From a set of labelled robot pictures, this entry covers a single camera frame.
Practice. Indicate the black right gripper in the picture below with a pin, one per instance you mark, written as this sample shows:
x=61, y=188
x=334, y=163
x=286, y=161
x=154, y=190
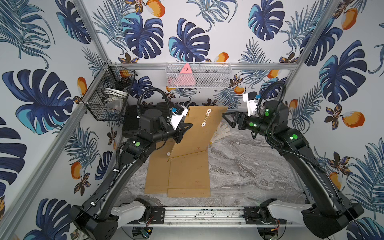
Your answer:
x=243, y=117

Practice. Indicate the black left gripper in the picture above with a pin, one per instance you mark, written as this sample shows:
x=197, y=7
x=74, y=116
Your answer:
x=177, y=133

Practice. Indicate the brown kraft file bag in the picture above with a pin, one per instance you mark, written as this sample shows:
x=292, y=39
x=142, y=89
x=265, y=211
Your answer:
x=158, y=170
x=189, y=176
x=196, y=140

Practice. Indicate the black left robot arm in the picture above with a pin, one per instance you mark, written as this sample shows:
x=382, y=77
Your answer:
x=97, y=217

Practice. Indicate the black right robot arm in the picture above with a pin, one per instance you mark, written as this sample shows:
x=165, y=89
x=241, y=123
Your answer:
x=267, y=116

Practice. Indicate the white cotton work glove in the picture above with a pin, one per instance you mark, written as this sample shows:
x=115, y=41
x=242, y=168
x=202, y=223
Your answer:
x=222, y=131

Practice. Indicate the pink triangle item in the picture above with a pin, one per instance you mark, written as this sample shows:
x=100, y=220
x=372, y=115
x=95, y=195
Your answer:
x=186, y=77

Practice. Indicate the black plastic tool case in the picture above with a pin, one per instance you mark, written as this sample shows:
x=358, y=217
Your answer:
x=131, y=122

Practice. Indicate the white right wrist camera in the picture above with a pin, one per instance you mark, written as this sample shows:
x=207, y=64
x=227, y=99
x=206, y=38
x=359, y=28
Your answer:
x=251, y=99

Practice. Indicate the clear white mesh wall basket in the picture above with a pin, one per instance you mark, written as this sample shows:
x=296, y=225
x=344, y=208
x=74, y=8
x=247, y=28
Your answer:
x=207, y=75

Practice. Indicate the black wire basket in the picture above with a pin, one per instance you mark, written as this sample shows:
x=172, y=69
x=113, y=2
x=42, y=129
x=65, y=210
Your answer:
x=109, y=93

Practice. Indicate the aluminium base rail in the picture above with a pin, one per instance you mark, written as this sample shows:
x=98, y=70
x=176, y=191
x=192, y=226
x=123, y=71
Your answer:
x=210, y=216

